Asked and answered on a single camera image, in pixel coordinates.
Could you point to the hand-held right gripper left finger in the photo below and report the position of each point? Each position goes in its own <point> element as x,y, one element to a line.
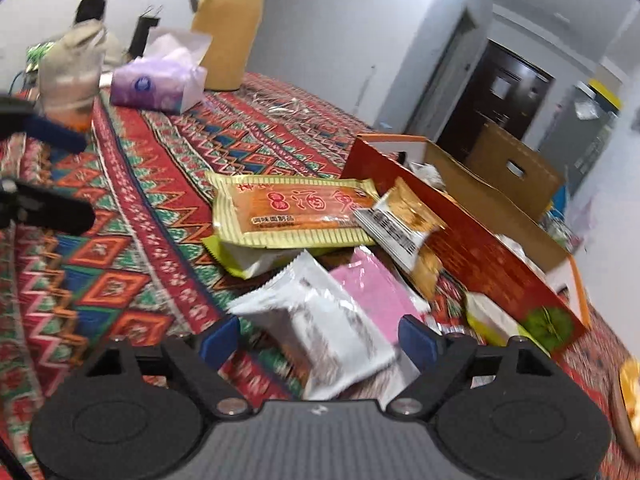
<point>220,341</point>

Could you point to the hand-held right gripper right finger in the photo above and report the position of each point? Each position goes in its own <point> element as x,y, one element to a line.
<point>417,341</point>

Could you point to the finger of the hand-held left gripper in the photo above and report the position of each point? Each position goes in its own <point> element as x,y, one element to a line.
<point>55,212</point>
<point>55,132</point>

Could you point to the pink snack packet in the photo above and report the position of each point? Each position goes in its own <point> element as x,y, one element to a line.
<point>380,295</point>

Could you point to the green white snack packet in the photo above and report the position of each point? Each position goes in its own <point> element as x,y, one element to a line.
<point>245,262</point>

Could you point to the red cardboard box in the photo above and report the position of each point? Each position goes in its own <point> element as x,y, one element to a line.
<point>480,255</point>

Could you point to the orange yellow snack packet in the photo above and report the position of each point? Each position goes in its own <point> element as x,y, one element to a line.
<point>290,205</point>

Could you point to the green patterned packet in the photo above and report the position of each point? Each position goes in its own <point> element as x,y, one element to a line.
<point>37,57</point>

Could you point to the purple tissue pack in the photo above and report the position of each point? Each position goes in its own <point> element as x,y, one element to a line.
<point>150,87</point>

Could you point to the gold white snack packet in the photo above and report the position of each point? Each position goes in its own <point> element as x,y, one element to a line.
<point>395,230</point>

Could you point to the dark fuzzy object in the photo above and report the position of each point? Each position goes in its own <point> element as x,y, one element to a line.
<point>92,6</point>

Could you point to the white crumpled wrapper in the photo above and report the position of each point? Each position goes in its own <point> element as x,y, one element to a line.
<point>425,172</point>

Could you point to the pile of colourful bags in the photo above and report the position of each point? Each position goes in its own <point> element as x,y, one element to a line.
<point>560,215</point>

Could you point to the yellow thermos jug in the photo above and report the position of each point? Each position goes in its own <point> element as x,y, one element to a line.
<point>230,35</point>

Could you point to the brown cardboard box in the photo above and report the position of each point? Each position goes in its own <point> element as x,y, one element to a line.
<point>495,142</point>

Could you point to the brown plate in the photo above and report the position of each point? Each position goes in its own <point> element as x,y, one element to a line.
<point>631,437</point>

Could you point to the grey refrigerator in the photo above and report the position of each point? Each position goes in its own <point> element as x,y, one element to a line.
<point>575,135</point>

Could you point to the dark brown door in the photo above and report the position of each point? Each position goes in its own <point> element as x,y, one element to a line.
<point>500,90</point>

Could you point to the yellow black box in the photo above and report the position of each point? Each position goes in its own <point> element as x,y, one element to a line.
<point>607,92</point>

